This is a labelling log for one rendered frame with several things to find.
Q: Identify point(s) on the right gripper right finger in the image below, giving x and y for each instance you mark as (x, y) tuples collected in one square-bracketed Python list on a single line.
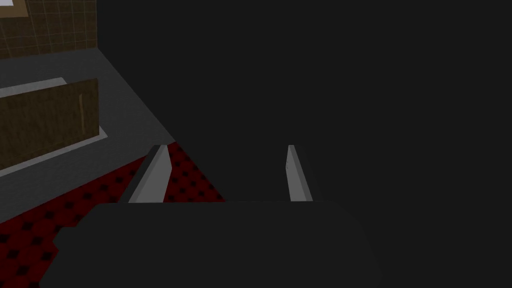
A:
[(298, 182)]

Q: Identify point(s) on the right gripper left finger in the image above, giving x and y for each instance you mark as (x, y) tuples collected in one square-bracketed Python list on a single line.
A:
[(154, 180)]

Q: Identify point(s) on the brown wooden cabinet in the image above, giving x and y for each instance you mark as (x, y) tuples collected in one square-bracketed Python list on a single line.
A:
[(44, 120)]

